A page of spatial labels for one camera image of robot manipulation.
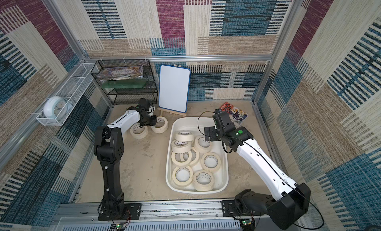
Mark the blue framed whiteboard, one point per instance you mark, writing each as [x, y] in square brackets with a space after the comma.
[174, 88]

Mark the red manga book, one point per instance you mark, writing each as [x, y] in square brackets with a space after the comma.
[237, 115]

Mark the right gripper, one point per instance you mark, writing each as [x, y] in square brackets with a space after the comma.
[211, 133]

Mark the white plastic storage box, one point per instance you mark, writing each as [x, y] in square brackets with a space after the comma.
[195, 165]

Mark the white wire wall basket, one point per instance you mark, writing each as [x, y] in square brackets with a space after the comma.
[71, 90]

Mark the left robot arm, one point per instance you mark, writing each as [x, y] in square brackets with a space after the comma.
[109, 148]

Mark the black wire shelf rack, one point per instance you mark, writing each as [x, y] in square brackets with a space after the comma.
[129, 96]

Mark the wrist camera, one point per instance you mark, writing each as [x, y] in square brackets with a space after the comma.
[146, 105]
[222, 121]

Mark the green book on shelf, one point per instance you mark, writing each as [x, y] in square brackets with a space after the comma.
[124, 84]

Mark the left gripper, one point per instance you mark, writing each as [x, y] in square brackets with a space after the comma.
[153, 123]

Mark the white alarm clock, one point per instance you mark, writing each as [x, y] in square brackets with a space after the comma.
[56, 107]

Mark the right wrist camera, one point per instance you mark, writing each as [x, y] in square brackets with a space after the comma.
[222, 121]

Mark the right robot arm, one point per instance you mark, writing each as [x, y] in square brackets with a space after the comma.
[287, 201]

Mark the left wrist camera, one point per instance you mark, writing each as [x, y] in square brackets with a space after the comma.
[146, 105]

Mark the colourful magazine on shelf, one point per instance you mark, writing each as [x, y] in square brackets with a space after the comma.
[120, 73]

